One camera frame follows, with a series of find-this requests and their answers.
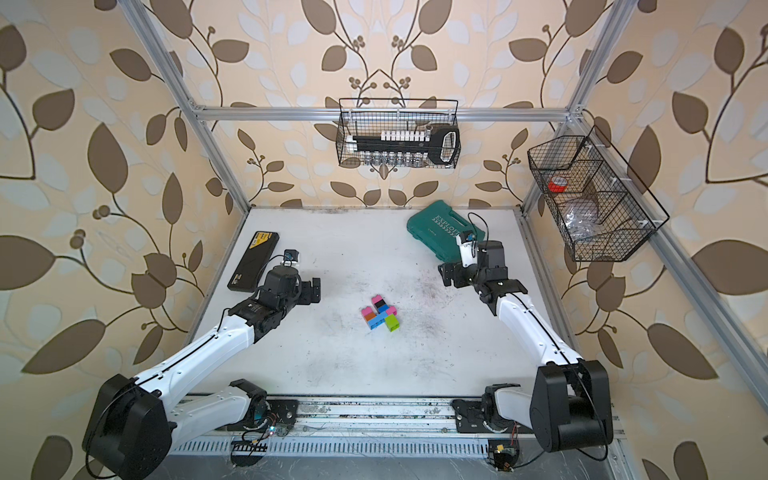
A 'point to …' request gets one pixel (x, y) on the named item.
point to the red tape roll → (557, 184)
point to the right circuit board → (503, 453)
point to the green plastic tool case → (438, 226)
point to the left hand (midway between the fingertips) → (299, 277)
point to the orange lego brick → (370, 316)
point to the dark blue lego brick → (382, 309)
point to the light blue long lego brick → (377, 321)
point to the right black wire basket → (602, 210)
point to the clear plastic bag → (581, 221)
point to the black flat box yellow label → (250, 269)
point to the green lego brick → (392, 322)
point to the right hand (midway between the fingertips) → (457, 264)
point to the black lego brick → (380, 303)
